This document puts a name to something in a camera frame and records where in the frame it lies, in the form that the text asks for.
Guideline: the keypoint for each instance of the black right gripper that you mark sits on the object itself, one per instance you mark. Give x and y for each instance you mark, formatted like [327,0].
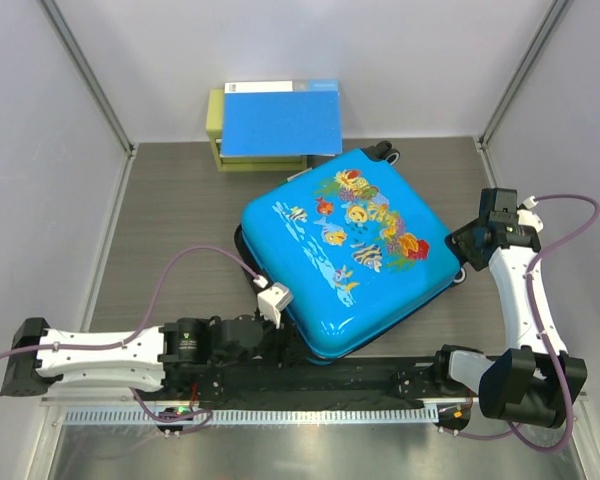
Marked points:
[462,236]

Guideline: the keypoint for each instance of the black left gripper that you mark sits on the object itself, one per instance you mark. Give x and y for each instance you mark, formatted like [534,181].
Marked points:
[284,350]

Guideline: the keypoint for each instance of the blue suitcase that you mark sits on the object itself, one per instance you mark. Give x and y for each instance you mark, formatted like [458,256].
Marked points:
[355,244]

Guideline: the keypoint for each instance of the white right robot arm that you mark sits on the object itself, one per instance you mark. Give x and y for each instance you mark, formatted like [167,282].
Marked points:
[535,381]

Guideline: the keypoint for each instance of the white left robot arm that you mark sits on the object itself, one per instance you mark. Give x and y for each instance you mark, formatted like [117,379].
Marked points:
[46,357]

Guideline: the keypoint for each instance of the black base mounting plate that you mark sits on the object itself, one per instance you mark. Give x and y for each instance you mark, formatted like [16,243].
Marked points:
[356,382]

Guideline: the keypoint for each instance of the marker pen green cap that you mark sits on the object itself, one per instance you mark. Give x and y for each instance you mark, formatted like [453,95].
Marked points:
[298,175]

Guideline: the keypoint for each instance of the blue white flat box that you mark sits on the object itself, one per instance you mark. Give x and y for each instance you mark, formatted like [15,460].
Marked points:
[281,118]

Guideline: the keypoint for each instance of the yellow-green drawer organizer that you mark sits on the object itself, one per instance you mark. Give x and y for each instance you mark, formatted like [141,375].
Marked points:
[214,130]

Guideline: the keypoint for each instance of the slotted cable duct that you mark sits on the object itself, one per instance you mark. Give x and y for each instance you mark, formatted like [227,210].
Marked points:
[133,415]

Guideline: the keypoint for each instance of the aluminium right corner post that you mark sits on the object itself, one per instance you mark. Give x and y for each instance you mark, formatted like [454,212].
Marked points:
[539,41]

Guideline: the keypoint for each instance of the aluminium corner post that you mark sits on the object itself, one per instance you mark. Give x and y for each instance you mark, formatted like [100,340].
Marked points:
[60,26]
[539,41]

